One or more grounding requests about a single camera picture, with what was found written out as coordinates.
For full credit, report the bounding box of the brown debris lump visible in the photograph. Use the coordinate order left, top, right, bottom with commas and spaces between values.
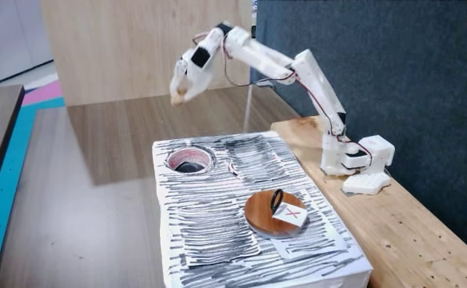
170, 88, 189, 107

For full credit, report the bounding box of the light wood panel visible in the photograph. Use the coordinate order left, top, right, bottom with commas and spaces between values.
41, 0, 254, 107

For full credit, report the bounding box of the small scribbled paper sheet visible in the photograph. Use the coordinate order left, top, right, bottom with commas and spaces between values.
226, 134, 298, 183

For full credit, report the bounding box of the white box with black scribbles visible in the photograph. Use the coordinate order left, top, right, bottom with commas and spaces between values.
152, 130, 374, 288

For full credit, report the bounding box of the pink floor mat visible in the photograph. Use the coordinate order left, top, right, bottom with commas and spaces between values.
21, 79, 64, 107

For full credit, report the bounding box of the round wooden lid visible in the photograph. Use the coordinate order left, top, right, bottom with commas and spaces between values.
244, 189, 311, 240

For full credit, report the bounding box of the large scribbled paper sheet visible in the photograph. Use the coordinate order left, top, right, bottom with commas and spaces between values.
176, 199, 262, 268

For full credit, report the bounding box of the white tag with red cross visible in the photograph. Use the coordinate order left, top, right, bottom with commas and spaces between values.
272, 202, 309, 228

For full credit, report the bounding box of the scribbled paper sheet under lid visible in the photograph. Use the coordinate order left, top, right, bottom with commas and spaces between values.
257, 187, 349, 260

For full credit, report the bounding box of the dark fabric partition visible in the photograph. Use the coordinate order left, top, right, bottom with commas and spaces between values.
250, 0, 467, 263

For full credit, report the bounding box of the teal floor mat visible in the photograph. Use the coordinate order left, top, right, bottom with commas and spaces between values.
0, 97, 66, 288

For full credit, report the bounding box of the light wooden beam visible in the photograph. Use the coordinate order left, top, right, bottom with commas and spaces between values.
269, 115, 467, 288

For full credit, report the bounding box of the red black servo cable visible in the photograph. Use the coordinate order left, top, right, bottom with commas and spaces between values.
192, 32, 374, 169

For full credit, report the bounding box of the black ring handle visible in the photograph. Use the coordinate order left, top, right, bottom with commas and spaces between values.
269, 188, 285, 213

